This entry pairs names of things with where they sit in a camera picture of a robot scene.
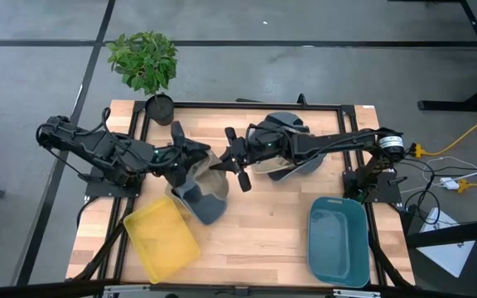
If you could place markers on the black desk frame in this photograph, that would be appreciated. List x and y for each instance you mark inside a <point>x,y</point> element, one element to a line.
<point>449,105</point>

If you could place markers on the white box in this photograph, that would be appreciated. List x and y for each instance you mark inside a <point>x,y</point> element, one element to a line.
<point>449,252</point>

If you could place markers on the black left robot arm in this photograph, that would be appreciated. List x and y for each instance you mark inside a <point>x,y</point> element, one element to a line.
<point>97,145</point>

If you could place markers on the green leafy plant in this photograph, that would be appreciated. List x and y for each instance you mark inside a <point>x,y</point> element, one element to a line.
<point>143,62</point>

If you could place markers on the black table frame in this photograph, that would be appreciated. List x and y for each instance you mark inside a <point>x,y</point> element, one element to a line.
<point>238,105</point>

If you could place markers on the yellow plastic bin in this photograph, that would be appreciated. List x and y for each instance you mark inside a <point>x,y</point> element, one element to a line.
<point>160,240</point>

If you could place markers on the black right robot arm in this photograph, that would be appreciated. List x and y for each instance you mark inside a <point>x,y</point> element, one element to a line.
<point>338,140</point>

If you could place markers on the teal plastic bin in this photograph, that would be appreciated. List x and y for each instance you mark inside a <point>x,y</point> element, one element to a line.
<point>338,244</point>

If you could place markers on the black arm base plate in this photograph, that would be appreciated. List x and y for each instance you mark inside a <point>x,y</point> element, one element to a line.
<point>114,189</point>
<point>387,193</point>

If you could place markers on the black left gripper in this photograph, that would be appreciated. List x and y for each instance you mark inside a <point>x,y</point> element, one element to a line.
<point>176,159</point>

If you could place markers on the black bar stand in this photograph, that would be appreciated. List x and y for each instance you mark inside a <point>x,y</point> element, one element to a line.
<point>449,235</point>

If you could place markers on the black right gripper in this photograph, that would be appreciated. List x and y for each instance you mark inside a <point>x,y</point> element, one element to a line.
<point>263,149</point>

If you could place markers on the black clamp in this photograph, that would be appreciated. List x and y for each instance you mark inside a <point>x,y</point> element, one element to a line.
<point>301,99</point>

